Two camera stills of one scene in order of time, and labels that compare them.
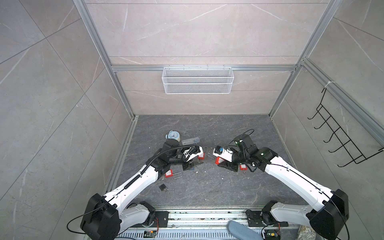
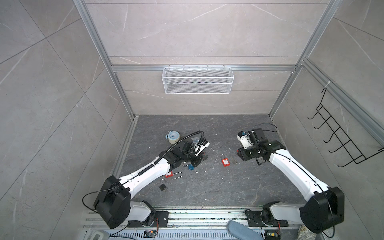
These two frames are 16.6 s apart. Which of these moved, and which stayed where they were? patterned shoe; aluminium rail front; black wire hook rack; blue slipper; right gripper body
Moved: right gripper body
Stayed: black wire hook rack; patterned shoe; aluminium rail front; blue slipper
